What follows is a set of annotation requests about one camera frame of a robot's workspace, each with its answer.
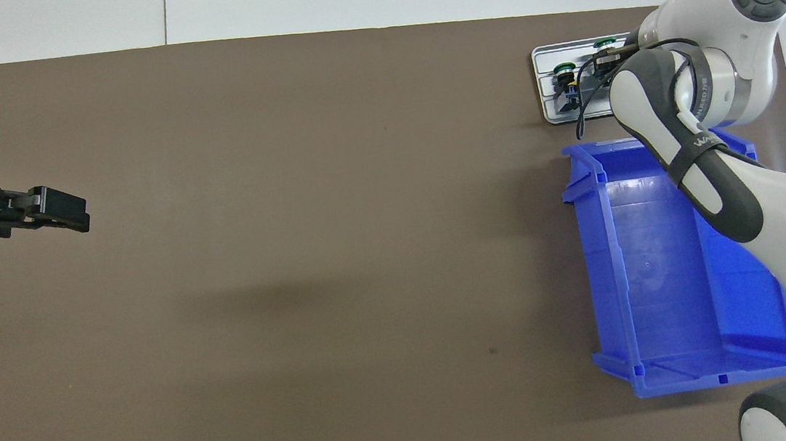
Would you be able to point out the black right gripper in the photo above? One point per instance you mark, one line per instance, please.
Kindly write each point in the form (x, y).
(608, 60)

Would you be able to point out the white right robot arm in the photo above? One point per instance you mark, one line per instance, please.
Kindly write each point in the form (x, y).
(749, 66)

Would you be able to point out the grey metal tray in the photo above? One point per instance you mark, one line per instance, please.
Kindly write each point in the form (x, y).
(547, 87)

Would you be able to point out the blue plastic storage bin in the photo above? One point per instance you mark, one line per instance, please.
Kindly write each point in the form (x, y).
(664, 294)

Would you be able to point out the brown table mat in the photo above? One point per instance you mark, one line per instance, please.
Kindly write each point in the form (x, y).
(295, 260)

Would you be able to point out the green push button switch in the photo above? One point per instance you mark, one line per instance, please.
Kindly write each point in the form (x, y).
(566, 82)

